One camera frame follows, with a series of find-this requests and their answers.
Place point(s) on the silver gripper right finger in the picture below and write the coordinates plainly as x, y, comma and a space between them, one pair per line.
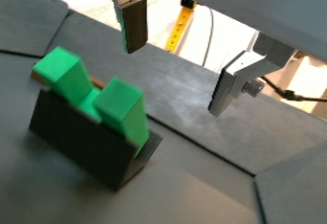
264, 57

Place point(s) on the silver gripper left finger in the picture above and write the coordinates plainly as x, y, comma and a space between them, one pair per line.
131, 15

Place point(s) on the green U-shaped block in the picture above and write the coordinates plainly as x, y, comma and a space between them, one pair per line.
117, 105

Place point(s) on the black L-shaped fixture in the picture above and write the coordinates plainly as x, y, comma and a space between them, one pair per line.
92, 146

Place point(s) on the yellow perforated frame bar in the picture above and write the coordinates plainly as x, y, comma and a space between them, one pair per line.
180, 26

